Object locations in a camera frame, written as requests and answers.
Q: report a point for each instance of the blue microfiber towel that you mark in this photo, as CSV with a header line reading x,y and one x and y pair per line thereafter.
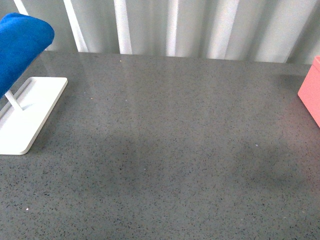
x,y
22,39

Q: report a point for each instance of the white rack with wooden bars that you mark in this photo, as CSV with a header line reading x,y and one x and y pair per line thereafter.
x,y
26,112

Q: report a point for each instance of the pink box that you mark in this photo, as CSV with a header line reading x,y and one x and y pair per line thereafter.
x,y
309,92

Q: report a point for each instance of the white pleated curtain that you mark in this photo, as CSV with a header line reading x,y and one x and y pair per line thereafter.
x,y
280,31

